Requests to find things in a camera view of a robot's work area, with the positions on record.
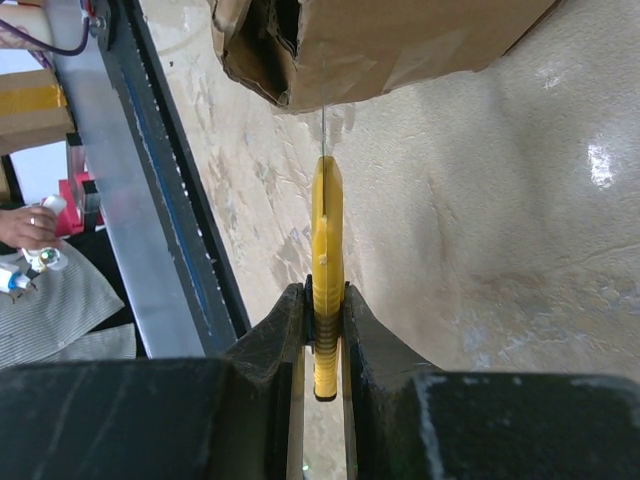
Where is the person's bare hand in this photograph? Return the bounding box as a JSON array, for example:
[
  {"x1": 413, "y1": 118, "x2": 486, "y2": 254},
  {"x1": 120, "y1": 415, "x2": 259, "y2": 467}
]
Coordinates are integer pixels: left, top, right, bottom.
[{"x1": 1, "y1": 205, "x2": 61, "y2": 255}]

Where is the brown cardboard express box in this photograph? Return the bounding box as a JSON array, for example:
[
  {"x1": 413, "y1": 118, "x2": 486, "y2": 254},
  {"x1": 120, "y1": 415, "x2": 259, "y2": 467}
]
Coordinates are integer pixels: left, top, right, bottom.
[{"x1": 210, "y1": 0, "x2": 557, "y2": 113}]

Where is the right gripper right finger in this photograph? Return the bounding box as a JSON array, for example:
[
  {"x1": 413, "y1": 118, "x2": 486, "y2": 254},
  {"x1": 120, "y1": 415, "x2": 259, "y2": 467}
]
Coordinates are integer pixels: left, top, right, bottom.
[{"x1": 342, "y1": 287, "x2": 639, "y2": 479}]

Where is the red plastic fixture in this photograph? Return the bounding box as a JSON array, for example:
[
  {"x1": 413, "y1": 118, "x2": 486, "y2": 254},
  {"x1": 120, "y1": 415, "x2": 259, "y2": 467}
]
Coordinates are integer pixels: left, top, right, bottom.
[{"x1": 56, "y1": 172, "x2": 104, "y2": 236}]

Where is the cream printed box below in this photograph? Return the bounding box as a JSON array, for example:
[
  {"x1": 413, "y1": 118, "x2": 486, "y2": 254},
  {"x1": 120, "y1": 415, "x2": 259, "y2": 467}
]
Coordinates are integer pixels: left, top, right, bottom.
[{"x1": 1, "y1": 1, "x2": 53, "y2": 51}]

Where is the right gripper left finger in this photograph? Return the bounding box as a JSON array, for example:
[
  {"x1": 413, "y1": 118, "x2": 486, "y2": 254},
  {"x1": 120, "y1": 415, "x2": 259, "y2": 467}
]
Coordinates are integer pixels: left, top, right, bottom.
[{"x1": 1, "y1": 284, "x2": 305, "y2": 479}]

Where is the brown taped carton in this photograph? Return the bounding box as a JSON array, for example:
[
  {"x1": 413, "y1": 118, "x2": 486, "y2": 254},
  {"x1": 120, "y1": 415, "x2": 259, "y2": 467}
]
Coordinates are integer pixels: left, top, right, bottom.
[{"x1": 1, "y1": 69, "x2": 76, "y2": 155}]

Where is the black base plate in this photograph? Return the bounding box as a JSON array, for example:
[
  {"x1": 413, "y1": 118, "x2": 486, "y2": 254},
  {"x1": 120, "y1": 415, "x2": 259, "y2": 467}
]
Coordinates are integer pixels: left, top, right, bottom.
[{"x1": 94, "y1": 1, "x2": 250, "y2": 355}]

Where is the yellow utility knife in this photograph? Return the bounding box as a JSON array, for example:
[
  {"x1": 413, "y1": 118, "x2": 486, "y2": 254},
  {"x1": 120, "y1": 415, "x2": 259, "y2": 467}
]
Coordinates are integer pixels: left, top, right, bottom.
[{"x1": 309, "y1": 99, "x2": 346, "y2": 402}]

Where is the aluminium rail frame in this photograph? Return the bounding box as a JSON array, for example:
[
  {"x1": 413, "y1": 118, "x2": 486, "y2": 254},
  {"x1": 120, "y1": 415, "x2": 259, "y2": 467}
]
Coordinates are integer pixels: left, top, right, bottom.
[{"x1": 45, "y1": 1, "x2": 216, "y2": 358}]

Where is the grey knitted cloth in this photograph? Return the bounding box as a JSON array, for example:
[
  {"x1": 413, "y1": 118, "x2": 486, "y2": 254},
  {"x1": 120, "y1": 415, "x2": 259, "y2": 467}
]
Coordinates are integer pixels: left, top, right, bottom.
[{"x1": 1, "y1": 245, "x2": 137, "y2": 369}]

